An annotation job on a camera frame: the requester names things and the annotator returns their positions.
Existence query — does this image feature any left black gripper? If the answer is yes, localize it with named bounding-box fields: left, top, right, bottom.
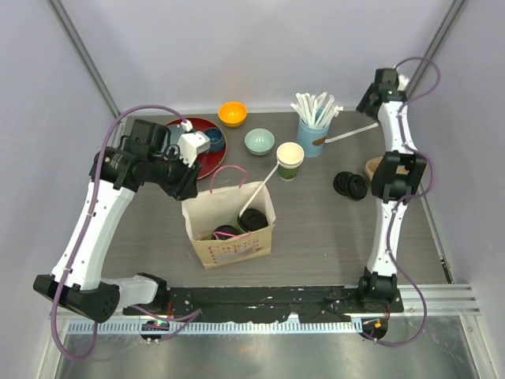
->
left=148, top=147, right=203, bottom=201

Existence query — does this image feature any white straw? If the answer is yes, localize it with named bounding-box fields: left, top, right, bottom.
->
left=324, top=122, right=379, bottom=144
left=238, top=161, right=279, bottom=217

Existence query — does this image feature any black coffee cup lid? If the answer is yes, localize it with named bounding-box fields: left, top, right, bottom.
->
left=211, top=225, right=241, bottom=240

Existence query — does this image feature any pink paper bag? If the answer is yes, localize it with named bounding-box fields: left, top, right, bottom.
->
left=181, top=165, right=276, bottom=268

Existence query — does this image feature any stack of black lids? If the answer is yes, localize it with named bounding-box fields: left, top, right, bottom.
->
left=332, top=171, right=368, bottom=201

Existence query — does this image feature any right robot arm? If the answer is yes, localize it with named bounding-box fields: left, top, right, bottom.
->
left=356, top=68, right=427, bottom=312

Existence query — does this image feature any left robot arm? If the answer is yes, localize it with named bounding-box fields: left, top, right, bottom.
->
left=33, top=119, right=210, bottom=323

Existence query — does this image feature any red round tray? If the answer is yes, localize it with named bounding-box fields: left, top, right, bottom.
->
left=166, top=117, right=226, bottom=180

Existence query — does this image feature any dark blue ceramic cup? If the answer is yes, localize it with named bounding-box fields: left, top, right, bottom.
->
left=204, top=127, right=226, bottom=152

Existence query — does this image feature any bundle of white straws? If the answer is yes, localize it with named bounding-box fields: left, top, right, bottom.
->
left=290, top=92, right=343, bottom=129

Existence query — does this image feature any light blue straw holder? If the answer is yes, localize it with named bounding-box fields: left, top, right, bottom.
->
left=296, top=118, right=330, bottom=158

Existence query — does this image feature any orange bowl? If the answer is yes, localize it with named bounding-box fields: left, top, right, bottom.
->
left=218, top=101, right=248, bottom=128

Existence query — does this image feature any light green bowl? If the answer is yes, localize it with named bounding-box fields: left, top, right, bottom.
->
left=244, top=128, right=275, bottom=156

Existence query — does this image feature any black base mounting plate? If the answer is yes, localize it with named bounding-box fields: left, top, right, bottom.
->
left=122, top=284, right=404, bottom=323

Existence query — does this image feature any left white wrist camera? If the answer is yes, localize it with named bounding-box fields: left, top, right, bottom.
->
left=177, top=119, right=211, bottom=167

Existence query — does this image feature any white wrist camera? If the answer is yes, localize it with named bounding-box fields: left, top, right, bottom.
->
left=398, top=74, right=410, bottom=92
left=177, top=119, right=211, bottom=167

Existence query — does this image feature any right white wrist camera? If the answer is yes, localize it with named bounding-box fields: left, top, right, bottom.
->
left=398, top=74, right=410, bottom=92

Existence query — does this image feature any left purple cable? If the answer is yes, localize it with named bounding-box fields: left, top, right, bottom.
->
left=50, top=104, right=204, bottom=361

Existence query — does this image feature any aluminium front rail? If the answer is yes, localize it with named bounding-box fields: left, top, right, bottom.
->
left=57, top=284, right=480, bottom=341

